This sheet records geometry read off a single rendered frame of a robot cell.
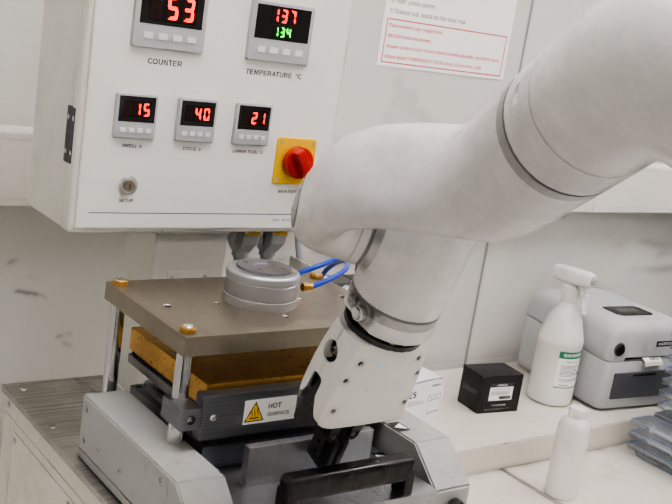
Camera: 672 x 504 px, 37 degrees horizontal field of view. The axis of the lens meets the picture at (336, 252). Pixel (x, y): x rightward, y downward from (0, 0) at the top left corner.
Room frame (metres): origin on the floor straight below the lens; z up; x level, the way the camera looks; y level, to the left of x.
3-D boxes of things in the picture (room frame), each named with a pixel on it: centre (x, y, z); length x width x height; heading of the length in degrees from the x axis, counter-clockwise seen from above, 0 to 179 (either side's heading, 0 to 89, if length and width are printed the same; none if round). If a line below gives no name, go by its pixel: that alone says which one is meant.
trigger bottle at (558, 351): (1.77, -0.43, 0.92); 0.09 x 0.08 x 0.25; 45
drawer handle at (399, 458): (0.89, -0.04, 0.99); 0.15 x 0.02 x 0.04; 128
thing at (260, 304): (1.07, 0.08, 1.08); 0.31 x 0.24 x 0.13; 128
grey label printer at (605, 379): (1.88, -0.53, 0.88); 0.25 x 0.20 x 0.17; 32
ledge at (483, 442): (1.70, -0.29, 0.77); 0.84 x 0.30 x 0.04; 128
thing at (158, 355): (1.04, 0.06, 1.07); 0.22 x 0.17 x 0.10; 128
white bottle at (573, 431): (1.47, -0.40, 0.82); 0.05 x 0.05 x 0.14
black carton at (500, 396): (1.69, -0.30, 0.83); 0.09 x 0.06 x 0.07; 120
